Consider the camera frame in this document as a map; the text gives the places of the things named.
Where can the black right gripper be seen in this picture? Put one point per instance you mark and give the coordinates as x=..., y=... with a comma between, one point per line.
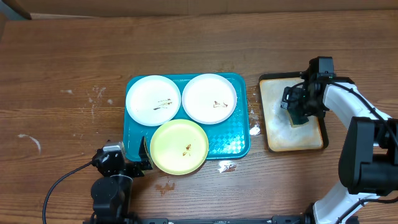
x=291, y=100

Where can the teal plastic serving tray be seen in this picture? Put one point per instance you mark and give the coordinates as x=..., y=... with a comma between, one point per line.
x=229, y=139

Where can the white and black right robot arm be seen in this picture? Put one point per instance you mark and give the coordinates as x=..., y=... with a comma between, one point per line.
x=367, y=166

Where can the green and yellow sponge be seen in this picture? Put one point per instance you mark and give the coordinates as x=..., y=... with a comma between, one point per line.
x=298, y=117

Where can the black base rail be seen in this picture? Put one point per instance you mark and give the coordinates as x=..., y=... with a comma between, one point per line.
x=278, y=219

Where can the yellow-green plate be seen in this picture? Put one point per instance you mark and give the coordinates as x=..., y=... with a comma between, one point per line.
x=179, y=147

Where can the white plate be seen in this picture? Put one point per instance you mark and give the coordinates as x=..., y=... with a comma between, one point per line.
x=153, y=100
x=209, y=98

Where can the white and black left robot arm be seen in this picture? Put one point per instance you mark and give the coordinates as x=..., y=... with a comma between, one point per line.
x=111, y=194

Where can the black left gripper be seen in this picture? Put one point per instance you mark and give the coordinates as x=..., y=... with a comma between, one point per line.
x=138, y=168

